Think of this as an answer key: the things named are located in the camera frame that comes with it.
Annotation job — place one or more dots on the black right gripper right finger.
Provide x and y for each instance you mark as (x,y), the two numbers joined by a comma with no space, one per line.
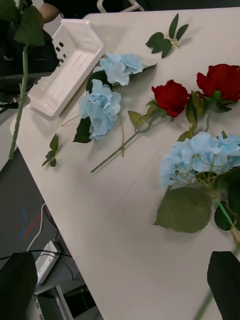
(226,282)

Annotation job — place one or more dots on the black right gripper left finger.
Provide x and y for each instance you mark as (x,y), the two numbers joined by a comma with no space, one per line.
(16,287)

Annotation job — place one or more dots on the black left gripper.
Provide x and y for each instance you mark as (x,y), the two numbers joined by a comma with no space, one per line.
(42,57)

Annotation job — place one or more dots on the rose stem with green leaves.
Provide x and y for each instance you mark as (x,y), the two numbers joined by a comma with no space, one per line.
(30,27)

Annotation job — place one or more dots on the pale blue flower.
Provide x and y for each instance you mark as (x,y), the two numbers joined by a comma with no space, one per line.
(120,67)
(100,110)
(200,152)

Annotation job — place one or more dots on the red rose with long stem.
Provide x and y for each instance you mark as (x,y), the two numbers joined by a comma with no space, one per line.
(171,97)

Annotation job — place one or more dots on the red rose with green stem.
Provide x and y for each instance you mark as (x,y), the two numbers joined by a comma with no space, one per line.
(221,80)

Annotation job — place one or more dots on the shallow white box with holes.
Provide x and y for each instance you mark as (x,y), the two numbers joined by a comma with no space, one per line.
(75,62)

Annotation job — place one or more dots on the white power strip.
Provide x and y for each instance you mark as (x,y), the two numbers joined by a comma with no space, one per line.
(47,262)

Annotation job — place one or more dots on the small green leaf twig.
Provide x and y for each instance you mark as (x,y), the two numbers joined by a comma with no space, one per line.
(53,145)

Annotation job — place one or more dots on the white chair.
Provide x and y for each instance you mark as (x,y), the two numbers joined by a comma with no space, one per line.
(130,6)

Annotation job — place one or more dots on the green twig with five leaves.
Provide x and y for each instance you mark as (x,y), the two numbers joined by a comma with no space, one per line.
(160,43)

